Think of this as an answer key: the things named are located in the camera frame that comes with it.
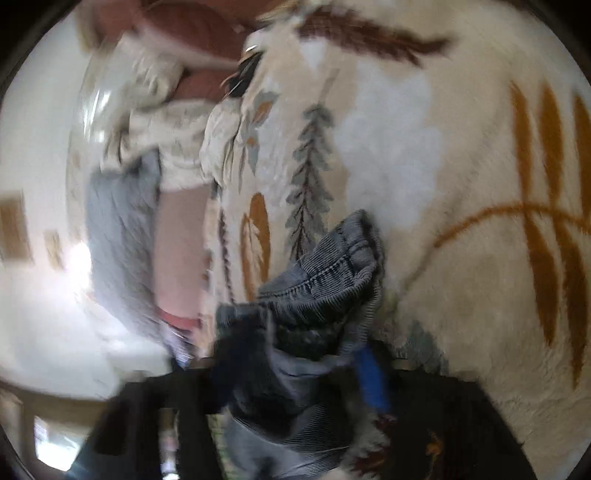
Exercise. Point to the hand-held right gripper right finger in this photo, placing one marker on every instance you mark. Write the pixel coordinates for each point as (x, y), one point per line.
(373, 376)

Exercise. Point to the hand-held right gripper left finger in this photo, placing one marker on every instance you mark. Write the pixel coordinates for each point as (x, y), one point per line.
(189, 397)

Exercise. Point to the blue denim pants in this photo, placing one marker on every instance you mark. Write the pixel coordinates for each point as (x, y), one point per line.
(323, 286)

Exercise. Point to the grey-blue quilted pillow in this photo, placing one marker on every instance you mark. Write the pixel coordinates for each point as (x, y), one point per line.
(120, 230)

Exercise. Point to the cream leaf print blanket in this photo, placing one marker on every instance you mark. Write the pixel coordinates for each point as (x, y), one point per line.
(461, 184)

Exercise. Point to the white floral crumpled cloth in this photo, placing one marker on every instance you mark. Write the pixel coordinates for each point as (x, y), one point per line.
(147, 120)

